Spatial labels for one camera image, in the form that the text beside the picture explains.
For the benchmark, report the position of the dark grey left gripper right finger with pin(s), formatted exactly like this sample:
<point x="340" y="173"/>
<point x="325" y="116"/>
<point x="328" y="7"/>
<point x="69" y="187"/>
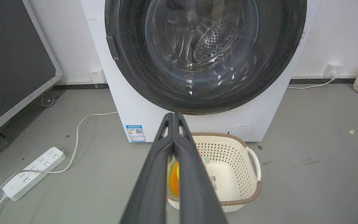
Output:
<point x="194" y="183"/>

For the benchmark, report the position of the black caster wheel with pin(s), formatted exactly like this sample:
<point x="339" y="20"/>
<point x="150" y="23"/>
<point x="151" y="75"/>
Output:
<point x="47" y="100"/>

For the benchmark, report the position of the orange cloth in basket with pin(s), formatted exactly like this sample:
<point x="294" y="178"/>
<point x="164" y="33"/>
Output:
<point x="174" y="180"/>

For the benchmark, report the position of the white wall plug adapter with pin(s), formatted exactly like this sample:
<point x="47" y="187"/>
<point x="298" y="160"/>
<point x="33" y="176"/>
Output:
<point x="332" y="70"/>

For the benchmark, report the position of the white power strip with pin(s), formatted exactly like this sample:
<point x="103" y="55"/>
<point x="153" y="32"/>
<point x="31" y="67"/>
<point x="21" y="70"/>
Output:
<point x="34" y="172"/>

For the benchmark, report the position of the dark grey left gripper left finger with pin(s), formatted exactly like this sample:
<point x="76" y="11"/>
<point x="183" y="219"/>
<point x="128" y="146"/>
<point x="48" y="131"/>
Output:
<point x="154" y="177"/>

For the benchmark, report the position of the round dark glass washer door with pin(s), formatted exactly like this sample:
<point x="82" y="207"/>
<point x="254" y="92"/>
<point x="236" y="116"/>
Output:
<point x="204" y="53"/>

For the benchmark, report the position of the dark board with metal frame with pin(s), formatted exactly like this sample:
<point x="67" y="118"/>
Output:
<point x="9" y="56"/>

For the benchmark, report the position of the blue energy label sticker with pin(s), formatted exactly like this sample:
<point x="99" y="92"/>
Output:
<point x="135" y="133"/>

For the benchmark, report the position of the white wall socket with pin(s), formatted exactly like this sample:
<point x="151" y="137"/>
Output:
<point x="97" y="75"/>

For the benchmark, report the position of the cream perforated laundry basket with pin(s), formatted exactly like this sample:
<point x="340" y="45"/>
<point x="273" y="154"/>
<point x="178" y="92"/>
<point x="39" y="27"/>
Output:
<point x="231" y="174"/>

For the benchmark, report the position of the white front-load washing machine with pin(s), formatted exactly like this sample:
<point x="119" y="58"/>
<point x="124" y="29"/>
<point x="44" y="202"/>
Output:
<point x="141" y="105"/>

